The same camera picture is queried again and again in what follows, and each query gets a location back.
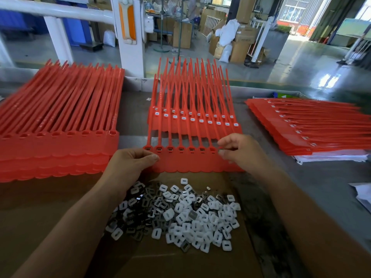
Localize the white plastic bag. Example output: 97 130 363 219
103 30 116 47

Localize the white slatted rail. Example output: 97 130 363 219
202 15 222 37

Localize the white paper sheet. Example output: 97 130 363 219
349 182 371 213

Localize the orange reflector plate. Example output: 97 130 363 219
118 1 137 45

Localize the white metal frame post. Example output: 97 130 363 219
0 0 146 78

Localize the white paper stack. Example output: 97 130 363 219
294 149 370 165

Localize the upright cardboard box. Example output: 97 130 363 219
173 21 193 49

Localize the pile of white and metal inserts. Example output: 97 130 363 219
104 178 242 254

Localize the blue plastic bin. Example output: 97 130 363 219
0 0 93 47

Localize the large cardboard box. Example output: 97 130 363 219
229 40 251 65

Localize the tall cardboard box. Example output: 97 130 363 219
235 0 257 24

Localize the person's left hand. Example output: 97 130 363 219
101 147 160 197

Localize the brown cardboard sheet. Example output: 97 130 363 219
0 170 265 278

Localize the person's left forearm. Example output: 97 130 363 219
12 178 129 278

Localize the tall stack of empty red strips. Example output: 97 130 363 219
0 59 126 183

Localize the white switch box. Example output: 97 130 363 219
144 15 155 34

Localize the large white sack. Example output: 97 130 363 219
215 19 241 47

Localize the stack of red strips with inserts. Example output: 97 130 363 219
147 56 243 140

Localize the person's right forearm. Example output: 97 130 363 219
255 167 371 278

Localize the fan stand pole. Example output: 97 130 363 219
153 0 170 53

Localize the small white sack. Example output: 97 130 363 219
218 43 233 64

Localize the white slanted metal post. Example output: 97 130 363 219
251 16 275 64

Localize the cardboard box with tape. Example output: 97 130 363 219
234 25 259 44

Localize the red seal strip sheet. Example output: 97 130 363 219
143 75 244 173

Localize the flat stack of finished red strips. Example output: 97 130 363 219
245 98 371 156

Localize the person's right hand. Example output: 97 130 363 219
217 133 279 179

